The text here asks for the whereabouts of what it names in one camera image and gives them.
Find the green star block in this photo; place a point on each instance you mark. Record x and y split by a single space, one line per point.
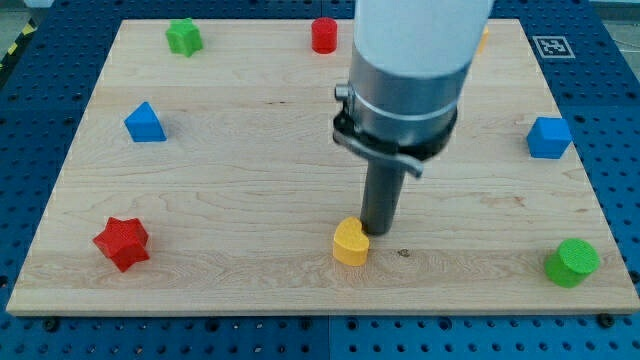
183 37

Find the wooden board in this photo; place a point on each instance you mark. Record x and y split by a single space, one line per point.
242 200

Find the blue cube block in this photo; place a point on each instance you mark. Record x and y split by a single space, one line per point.
549 138

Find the green cylinder block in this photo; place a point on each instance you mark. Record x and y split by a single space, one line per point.
571 263

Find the red star block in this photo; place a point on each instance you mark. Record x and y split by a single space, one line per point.
123 242

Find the red cylinder block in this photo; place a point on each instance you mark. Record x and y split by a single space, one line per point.
324 35

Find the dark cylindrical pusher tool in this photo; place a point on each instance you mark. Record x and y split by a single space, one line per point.
381 193

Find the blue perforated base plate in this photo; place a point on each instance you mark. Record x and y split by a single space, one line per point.
47 92

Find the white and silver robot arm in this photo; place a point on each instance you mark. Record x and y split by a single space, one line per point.
408 66

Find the blue triangle block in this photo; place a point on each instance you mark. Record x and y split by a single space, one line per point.
143 125

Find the yellow block behind arm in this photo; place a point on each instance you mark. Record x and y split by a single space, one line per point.
483 40

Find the yellow heart block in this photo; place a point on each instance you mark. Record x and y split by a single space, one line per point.
350 244

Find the fiducial marker tag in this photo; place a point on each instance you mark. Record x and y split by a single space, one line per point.
553 47

